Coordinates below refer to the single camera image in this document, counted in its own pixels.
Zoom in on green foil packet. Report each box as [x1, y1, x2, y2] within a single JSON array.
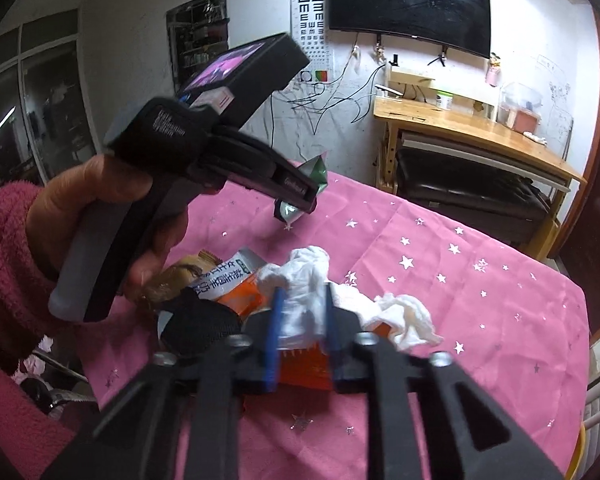
[[272, 152, 329, 229]]

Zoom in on eye chart poster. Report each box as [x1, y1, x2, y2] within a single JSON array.
[[290, 0, 332, 86]]

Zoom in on pink star tablecloth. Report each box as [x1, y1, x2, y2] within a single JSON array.
[[80, 160, 593, 480]]

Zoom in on orange snack packet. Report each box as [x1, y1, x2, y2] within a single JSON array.
[[214, 279, 337, 392]]

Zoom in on glass sliding door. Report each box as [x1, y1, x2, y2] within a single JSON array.
[[0, 25, 97, 202]]

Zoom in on white tissue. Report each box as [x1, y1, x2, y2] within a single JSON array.
[[330, 282, 444, 352], [256, 246, 332, 352]]

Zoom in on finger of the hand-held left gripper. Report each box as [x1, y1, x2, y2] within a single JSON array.
[[202, 125, 317, 215]]

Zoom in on brown wrapper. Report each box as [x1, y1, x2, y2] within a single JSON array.
[[139, 251, 217, 307]]

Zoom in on black wall television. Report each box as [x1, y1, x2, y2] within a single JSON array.
[[326, 0, 492, 59]]

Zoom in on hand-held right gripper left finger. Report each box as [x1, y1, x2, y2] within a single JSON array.
[[40, 287, 283, 480]]

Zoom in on wall niche window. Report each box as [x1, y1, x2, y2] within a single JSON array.
[[166, 0, 231, 92]]

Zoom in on black mesh basket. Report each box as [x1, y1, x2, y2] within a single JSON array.
[[156, 290, 244, 357]]

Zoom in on person's left forearm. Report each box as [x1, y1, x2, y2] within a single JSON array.
[[0, 182, 58, 366]]

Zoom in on pink hanging bottle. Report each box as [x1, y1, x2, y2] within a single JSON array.
[[485, 54, 504, 89]]

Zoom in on wooden desk riser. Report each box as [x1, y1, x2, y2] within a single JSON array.
[[384, 66, 497, 122]]

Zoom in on tangle of black cables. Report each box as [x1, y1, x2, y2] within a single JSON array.
[[269, 54, 382, 162]]

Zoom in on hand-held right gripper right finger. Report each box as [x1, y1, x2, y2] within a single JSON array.
[[324, 283, 566, 480]]

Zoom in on clear plastic container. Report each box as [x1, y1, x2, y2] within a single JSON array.
[[496, 81, 544, 134]]

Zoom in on white printed packet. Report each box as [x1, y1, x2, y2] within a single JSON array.
[[189, 247, 267, 303]]

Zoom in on person's left hand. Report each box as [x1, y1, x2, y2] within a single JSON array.
[[27, 154, 191, 300]]

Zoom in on wooden desk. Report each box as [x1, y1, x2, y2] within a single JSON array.
[[371, 94, 587, 262]]

